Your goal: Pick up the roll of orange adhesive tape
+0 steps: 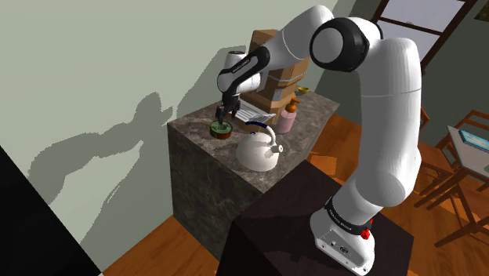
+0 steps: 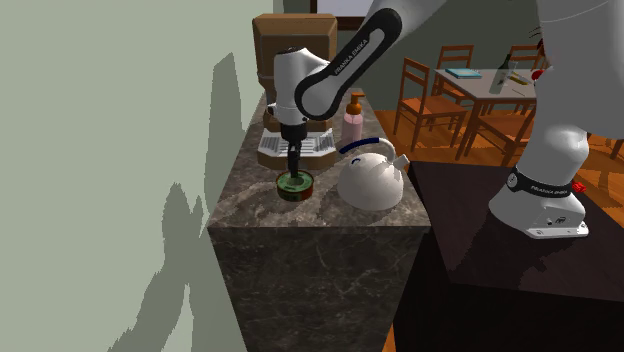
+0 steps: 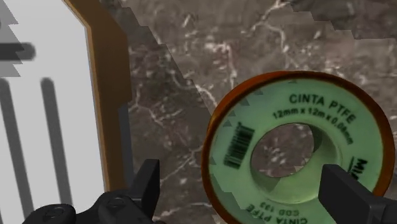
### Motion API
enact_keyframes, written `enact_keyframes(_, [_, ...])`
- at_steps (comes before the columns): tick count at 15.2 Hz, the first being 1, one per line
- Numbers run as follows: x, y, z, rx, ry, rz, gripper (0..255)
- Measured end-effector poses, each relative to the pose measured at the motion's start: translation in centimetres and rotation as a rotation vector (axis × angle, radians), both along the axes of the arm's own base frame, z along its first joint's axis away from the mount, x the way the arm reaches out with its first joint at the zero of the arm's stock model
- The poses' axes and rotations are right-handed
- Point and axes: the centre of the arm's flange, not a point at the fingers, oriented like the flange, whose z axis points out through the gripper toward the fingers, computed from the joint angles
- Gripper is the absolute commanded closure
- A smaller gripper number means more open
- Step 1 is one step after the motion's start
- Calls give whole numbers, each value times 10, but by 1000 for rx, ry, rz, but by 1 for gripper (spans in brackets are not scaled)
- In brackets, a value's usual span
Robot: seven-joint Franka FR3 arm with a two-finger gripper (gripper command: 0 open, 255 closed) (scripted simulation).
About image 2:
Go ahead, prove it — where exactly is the white kettle with blue handle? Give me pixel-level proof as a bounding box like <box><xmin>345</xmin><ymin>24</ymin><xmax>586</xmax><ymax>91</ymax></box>
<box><xmin>336</xmin><ymin>136</ymin><xmax>411</xmax><ymax>212</ymax></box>

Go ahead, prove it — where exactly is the green round tin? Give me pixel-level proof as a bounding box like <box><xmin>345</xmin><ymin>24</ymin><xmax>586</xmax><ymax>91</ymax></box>
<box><xmin>275</xmin><ymin>168</ymin><xmax>315</xmax><ymax>203</ymax></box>

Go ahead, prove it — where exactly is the grey dining table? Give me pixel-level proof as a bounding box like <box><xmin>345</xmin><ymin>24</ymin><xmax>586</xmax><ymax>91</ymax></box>
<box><xmin>433</xmin><ymin>52</ymin><xmax>543</xmax><ymax>162</ymax></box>

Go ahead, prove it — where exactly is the pink soap dispenser, orange pump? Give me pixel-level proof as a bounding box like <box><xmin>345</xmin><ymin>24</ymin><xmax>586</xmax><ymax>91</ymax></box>
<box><xmin>340</xmin><ymin>91</ymin><xmax>366</xmax><ymax>148</ymax></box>

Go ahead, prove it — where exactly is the wooden dining chair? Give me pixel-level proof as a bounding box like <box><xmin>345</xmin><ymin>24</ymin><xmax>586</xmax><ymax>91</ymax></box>
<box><xmin>508</xmin><ymin>44</ymin><xmax>546</xmax><ymax>70</ymax></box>
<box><xmin>431</xmin><ymin>44</ymin><xmax>476</xmax><ymax>101</ymax></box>
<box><xmin>463</xmin><ymin>104</ymin><xmax>538</xmax><ymax>168</ymax></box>
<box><xmin>392</xmin><ymin>56</ymin><xmax>470</xmax><ymax>153</ymax></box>

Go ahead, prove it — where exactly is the brown coffee machine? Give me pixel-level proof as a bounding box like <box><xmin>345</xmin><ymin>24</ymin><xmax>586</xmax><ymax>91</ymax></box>
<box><xmin>251</xmin><ymin>12</ymin><xmax>340</xmax><ymax>171</ymax></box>

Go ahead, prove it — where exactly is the dark robot stand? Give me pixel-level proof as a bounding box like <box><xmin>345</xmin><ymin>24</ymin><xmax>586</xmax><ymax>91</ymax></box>
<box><xmin>392</xmin><ymin>160</ymin><xmax>624</xmax><ymax>352</ymax></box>

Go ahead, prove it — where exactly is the window with dark frame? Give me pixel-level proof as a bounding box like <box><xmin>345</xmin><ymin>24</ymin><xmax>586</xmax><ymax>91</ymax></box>
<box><xmin>309</xmin><ymin>0</ymin><xmax>378</xmax><ymax>31</ymax></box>

